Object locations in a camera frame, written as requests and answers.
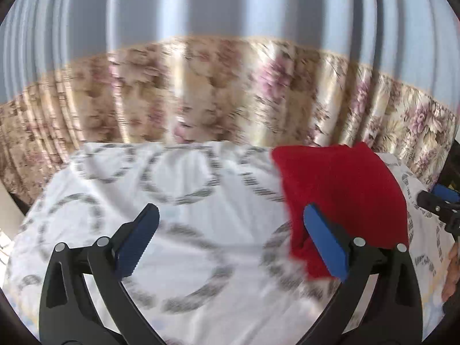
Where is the red knitted garment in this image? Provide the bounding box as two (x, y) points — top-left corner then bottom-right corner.
(271, 142), (410, 281)

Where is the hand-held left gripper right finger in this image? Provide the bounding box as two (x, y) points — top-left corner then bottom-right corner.
(303, 203), (425, 345)

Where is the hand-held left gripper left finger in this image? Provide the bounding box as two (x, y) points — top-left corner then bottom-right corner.
(39, 203), (169, 345)

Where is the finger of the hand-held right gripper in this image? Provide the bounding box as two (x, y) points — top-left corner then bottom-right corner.
(430, 183), (460, 204)
(417, 190), (460, 220)

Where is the white bedsheet with grey rings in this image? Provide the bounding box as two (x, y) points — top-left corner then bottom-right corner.
(0, 140), (457, 345)

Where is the person's right hand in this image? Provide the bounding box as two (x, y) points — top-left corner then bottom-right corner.
(440, 244), (460, 302)

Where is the blue and floral curtain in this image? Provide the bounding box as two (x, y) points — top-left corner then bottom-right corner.
(0, 0), (460, 205)

